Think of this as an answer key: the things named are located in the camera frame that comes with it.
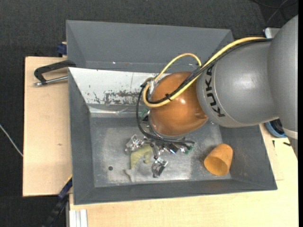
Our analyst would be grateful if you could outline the grey metal bin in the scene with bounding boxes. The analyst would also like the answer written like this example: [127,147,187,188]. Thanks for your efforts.
[65,19,278,205]

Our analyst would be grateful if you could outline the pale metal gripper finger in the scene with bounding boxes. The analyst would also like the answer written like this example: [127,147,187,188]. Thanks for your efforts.
[151,157,169,178]
[124,134,143,154]

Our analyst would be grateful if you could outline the pale green toy animal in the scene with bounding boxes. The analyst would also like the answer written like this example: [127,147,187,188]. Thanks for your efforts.
[124,144,153,183]

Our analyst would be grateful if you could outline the pale wood flat board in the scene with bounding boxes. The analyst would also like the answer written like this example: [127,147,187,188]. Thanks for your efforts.
[22,56,73,197]

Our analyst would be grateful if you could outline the orange plastic cup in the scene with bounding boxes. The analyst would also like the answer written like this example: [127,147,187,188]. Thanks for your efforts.
[203,143,234,176]

